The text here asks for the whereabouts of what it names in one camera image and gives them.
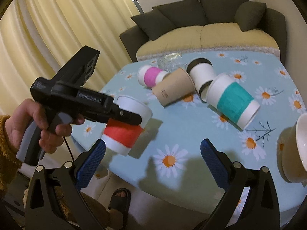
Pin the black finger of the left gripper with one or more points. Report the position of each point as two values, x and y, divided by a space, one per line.
122 115

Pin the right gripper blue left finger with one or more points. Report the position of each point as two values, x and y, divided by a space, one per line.
43 209

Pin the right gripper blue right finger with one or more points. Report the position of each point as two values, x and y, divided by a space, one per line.
261 208

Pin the red sleeve paper cup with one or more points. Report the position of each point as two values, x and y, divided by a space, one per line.
120 136

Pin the pink sleeve paper cup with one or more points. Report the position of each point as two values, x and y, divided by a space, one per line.
149 75

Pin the brown kraft paper cup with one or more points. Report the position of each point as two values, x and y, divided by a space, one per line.
173 87

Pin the white ceramic bowl cup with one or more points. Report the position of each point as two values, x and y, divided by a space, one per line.
291 152

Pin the clear glass cup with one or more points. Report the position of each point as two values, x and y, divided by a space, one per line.
171 62

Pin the black band white cup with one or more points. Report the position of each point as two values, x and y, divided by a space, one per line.
202 74

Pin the teal sleeve paper cup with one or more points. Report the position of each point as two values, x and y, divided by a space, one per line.
232 100

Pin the cream curtain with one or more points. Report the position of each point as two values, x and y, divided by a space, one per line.
39 36

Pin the person's foot in sandal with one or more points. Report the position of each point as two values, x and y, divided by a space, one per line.
119 208

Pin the left dark grey cushion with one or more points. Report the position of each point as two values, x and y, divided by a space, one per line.
154 24

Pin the dark grey cushion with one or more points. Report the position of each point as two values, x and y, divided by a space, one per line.
249 15
154 24

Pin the blue daisy tablecloth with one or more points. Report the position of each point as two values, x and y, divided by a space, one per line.
166 161

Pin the beige fluffy sofa cover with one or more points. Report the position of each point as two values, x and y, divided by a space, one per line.
211 37

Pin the dark grey sofa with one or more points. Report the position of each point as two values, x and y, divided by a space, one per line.
202 12

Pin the right dark grey cushion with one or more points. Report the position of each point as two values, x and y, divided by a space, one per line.
249 15

